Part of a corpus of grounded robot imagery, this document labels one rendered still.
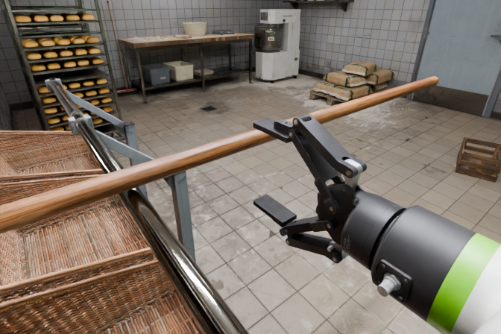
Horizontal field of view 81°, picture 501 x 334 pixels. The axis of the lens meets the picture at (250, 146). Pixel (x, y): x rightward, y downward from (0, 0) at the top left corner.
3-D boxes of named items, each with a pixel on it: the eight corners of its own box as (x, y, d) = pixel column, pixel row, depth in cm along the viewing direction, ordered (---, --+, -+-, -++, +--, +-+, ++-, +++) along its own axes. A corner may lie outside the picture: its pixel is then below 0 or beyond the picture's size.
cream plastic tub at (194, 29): (190, 37, 494) (188, 23, 485) (179, 35, 524) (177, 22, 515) (212, 35, 517) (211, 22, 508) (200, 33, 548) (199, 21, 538)
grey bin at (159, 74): (151, 85, 470) (149, 70, 459) (141, 79, 506) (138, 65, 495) (172, 82, 490) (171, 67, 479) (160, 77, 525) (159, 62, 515)
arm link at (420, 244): (461, 282, 31) (491, 213, 27) (408, 355, 25) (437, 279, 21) (405, 248, 36) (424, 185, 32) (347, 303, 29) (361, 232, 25)
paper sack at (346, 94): (347, 103, 421) (348, 92, 413) (327, 97, 447) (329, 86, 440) (373, 95, 451) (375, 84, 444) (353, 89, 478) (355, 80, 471)
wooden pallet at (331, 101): (350, 111, 425) (352, 102, 418) (309, 98, 481) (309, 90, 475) (394, 97, 490) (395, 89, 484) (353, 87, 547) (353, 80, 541)
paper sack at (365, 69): (364, 79, 425) (367, 66, 418) (341, 75, 445) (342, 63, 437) (377, 72, 470) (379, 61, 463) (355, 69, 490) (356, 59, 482)
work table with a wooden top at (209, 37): (143, 104, 457) (133, 43, 418) (127, 92, 514) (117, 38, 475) (253, 83, 578) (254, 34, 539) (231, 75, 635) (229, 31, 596)
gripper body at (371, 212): (379, 224, 26) (303, 181, 33) (364, 289, 30) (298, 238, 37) (419, 194, 31) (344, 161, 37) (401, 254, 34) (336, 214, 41)
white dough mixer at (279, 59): (265, 85, 561) (268, 10, 503) (247, 80, 602) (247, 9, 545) (299, 78, 612) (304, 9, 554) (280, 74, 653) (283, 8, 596)
